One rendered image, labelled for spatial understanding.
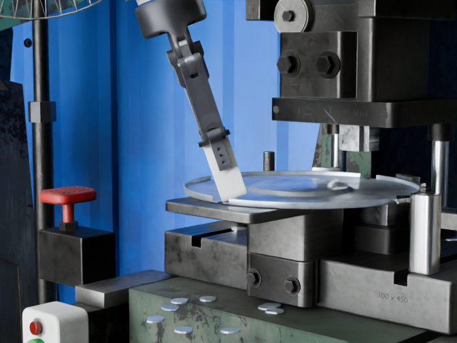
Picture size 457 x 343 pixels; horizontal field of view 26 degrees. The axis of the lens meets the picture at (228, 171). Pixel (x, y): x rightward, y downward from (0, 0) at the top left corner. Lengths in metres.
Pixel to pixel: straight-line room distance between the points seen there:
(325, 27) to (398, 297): 0.35
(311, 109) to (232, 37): 1.71
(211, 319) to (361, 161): 0.44
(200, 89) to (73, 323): 0.37
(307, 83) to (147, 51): 2.04
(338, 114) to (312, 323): 0.27
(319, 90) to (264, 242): 0.20
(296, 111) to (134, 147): 2.02
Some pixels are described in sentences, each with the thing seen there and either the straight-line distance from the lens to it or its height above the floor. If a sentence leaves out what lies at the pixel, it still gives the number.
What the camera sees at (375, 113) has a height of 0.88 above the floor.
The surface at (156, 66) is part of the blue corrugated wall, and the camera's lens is 3.20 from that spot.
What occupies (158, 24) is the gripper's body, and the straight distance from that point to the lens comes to 1.08.
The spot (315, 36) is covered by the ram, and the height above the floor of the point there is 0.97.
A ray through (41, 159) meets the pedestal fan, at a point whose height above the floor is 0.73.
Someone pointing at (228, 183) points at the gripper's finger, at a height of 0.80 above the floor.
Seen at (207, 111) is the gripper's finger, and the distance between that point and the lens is 1.07.
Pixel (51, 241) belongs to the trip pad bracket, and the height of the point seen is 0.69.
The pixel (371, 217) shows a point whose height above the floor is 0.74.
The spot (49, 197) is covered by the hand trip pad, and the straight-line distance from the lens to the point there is 1.37.
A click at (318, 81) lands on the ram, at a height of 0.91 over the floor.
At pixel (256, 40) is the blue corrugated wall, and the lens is 2.91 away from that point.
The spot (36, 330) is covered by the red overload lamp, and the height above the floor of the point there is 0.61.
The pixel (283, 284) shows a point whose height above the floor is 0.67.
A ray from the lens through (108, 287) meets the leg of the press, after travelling 1.32.
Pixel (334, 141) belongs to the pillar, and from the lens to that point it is 1.41.
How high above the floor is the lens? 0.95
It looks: 7 degrees down
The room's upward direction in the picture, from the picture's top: straight up
